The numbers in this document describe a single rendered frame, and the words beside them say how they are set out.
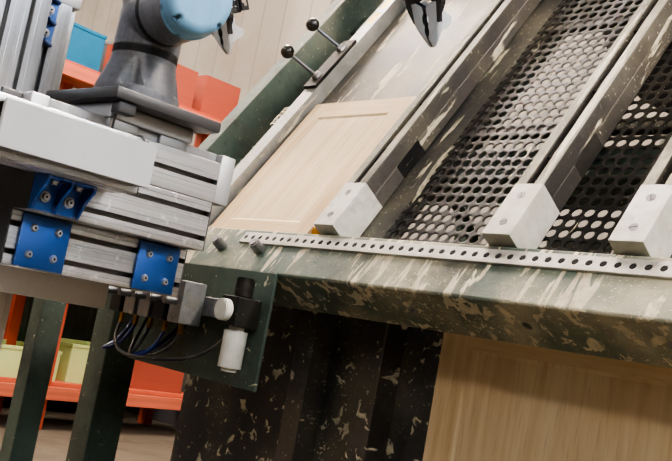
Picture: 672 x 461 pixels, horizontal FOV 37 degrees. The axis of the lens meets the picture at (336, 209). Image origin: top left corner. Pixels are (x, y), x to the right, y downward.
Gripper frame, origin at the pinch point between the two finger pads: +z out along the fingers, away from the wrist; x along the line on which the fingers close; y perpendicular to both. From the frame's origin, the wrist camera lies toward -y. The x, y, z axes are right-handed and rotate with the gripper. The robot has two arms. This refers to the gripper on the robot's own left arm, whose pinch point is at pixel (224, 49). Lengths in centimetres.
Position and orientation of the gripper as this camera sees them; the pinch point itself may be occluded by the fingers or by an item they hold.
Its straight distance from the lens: 252.5
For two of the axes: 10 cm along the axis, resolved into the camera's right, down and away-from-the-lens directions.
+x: -7.1, -0.5, 7.1
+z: 1.6, 9.6, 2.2
